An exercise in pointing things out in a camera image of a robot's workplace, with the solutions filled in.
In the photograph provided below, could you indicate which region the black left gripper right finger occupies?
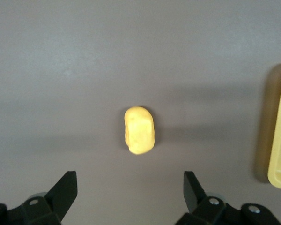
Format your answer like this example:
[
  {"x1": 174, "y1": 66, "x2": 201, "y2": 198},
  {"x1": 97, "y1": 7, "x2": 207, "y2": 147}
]
[{"x1": 175, "y1": 170, "x2": 281, "y2": 225}]

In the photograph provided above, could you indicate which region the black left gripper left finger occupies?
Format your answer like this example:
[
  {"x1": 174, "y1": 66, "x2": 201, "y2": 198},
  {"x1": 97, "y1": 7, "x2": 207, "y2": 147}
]
[{"x1": 0, "y1": 170, "x2": 78, "y2": 225}]

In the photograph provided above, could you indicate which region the yellow potato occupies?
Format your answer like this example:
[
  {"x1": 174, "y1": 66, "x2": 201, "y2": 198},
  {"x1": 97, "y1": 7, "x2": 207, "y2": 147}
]
[{"x1": 124, "y1": 105, "x2": 155, "y2": 155}]

